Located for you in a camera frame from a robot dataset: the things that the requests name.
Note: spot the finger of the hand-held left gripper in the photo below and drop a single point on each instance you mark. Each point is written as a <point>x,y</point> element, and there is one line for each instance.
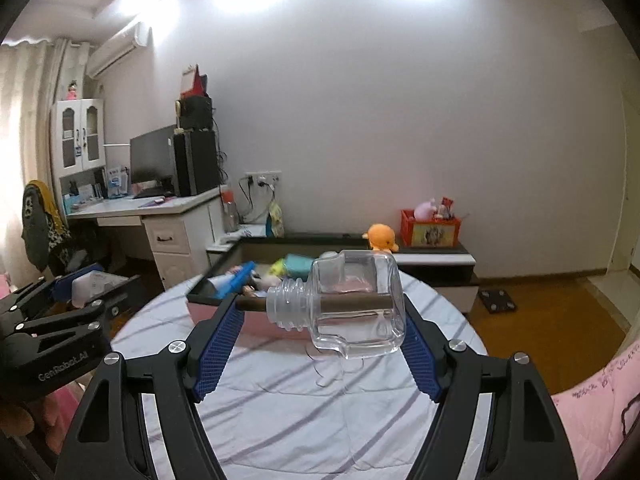
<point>75,280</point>
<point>75,317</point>

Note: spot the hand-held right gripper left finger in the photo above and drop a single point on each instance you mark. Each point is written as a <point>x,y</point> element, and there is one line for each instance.
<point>215,355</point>

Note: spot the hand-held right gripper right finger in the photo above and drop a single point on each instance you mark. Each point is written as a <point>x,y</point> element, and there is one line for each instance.
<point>420,360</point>

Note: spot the white charger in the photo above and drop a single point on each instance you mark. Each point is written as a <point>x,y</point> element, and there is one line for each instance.
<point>89,287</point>

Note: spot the pink box with black rim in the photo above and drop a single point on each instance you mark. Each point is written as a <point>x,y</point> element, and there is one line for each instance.
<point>260,325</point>

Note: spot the blue plastic toy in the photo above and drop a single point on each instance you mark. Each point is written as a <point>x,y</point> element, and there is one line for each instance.
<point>242,272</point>

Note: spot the black office chair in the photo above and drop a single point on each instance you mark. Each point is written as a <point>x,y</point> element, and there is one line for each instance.
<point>82,252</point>

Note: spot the black bathroom scale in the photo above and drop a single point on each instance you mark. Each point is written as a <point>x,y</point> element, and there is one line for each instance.
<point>496,300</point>

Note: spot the white desk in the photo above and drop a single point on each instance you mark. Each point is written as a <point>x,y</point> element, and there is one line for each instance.
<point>175,245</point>

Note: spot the dark tray box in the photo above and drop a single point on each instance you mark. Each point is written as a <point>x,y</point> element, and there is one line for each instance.
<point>440,255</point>

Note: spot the striped white tablecloth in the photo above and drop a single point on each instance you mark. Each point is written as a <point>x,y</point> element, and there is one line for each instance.
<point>300,420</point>

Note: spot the blue white box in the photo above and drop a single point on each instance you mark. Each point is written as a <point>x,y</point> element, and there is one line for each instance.
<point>116,181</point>

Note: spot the black keyboard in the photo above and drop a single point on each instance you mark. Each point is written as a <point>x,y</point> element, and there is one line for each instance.
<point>148,194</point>

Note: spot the white nightstand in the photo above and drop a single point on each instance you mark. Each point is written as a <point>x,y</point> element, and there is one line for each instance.
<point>235,240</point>

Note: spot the orange plush toy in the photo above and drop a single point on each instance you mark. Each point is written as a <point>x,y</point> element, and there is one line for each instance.
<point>381,239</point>

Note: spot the red storage box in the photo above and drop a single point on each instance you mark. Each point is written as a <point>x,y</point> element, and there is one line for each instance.
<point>432,232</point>

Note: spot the bottle with orange cap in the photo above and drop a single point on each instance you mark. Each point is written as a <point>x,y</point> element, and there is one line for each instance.
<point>230,212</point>

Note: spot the black computer monitor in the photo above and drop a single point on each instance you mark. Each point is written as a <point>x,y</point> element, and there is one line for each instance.
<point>152,157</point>

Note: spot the white glass-door cabinet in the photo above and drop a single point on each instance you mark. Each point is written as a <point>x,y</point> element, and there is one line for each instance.
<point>77,132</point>

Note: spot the colourful snack bag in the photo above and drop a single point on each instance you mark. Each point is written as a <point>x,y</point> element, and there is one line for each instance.
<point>275,220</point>

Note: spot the pink pig plush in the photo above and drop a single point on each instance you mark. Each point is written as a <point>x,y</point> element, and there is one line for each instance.
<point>426,210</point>

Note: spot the beige curtain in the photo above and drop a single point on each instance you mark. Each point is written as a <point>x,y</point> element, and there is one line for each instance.
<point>20,135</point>

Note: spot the black computer tower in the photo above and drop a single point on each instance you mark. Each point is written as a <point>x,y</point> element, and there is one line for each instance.
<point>197,162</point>

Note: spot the pink printed bedding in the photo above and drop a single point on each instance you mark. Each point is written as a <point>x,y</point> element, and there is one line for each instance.
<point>595,420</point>

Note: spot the small doll with dark hair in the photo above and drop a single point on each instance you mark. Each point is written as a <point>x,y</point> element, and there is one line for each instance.
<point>72,91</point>

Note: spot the black speaker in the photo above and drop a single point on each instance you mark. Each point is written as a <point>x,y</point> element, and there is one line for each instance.
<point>196,114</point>

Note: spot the red desk calendar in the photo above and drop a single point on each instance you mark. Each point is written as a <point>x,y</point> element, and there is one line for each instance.
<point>192,82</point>

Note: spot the white air conditioner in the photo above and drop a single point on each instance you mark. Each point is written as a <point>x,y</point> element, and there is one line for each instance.
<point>117,52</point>

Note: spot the white wall power outlet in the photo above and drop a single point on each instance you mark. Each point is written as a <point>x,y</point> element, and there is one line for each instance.
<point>262,178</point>

